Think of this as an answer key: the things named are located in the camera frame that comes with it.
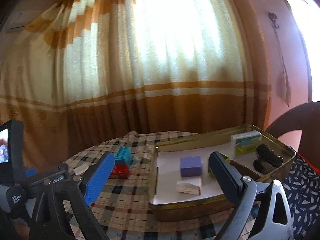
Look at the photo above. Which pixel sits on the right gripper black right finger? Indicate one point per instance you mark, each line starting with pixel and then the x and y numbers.
pixel 273 220

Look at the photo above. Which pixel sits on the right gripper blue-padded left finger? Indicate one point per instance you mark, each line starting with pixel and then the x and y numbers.
pixel 49 219

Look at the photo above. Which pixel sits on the red building brick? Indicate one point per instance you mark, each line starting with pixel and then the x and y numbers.
pixel 120 172

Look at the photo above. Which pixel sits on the green building block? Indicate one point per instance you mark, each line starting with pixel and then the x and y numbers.
pixel 218 164

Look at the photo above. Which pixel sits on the purple rectangular block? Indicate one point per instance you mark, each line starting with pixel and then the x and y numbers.
pixel 190 166

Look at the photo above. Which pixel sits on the white charger adapter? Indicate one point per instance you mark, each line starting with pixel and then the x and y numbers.
pixel 81 169

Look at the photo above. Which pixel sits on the checkered tablecloth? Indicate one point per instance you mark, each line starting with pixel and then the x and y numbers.
pixel 122 208

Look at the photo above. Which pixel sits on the patterned dark cushion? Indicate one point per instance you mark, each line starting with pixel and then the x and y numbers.
pixel 302 190

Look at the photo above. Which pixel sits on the black ridged object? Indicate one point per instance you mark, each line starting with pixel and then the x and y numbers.
pixel 267 160

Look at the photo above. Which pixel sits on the blue building brick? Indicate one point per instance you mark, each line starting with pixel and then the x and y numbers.
pixel 123 157

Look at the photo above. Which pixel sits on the green and white card box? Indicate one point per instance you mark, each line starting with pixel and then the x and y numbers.
pixel 245 143

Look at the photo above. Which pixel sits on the white tissue packet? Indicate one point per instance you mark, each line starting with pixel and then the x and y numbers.
pixel 190 185

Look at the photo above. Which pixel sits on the gold metal tin box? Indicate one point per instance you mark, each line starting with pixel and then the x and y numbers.
pixel 208 206

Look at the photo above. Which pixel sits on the white paper tin liner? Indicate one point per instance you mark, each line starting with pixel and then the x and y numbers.
pixel 169 154

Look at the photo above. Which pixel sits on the dark wooden chair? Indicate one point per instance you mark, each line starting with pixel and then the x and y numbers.
pixel 306 118

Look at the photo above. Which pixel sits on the curtain tieback tassel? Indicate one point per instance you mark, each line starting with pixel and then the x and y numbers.
pixel 283 87

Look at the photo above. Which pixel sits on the cream and brown curtain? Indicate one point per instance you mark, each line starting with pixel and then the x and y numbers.
pixel 87 71

